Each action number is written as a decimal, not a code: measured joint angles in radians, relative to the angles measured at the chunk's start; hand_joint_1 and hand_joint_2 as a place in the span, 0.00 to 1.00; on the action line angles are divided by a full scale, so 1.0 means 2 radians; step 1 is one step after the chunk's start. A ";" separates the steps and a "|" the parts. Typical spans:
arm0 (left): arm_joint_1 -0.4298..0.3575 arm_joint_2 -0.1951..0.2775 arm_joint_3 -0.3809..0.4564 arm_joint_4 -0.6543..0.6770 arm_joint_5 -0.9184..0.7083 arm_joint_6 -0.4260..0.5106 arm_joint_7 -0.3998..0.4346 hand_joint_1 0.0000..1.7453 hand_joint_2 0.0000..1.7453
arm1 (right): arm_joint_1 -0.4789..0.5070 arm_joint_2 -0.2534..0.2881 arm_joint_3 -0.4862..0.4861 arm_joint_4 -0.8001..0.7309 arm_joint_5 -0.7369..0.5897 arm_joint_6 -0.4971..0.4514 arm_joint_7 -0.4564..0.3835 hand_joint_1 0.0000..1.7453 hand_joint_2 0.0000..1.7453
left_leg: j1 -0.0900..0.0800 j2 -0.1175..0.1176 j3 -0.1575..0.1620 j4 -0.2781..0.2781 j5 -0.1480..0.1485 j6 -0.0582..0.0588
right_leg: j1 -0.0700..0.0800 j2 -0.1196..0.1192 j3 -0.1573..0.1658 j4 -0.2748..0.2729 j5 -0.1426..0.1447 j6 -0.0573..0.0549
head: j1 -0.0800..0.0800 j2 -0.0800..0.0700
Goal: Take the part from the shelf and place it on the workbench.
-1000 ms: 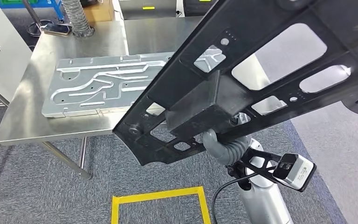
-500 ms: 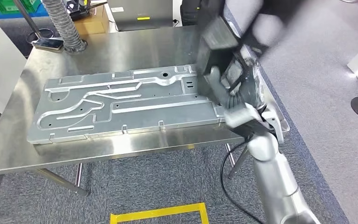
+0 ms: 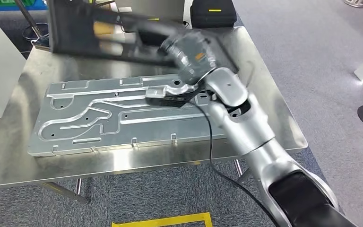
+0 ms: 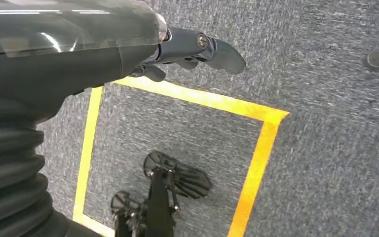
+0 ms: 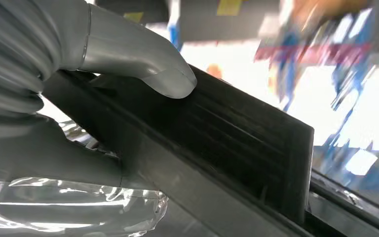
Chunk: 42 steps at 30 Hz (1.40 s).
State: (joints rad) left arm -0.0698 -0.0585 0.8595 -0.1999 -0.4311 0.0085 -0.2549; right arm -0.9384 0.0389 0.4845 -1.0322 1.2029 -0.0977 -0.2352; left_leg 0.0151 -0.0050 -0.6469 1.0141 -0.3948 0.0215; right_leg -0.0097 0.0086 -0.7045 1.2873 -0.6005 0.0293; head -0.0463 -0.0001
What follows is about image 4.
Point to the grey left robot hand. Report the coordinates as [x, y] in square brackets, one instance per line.
[62, 65]

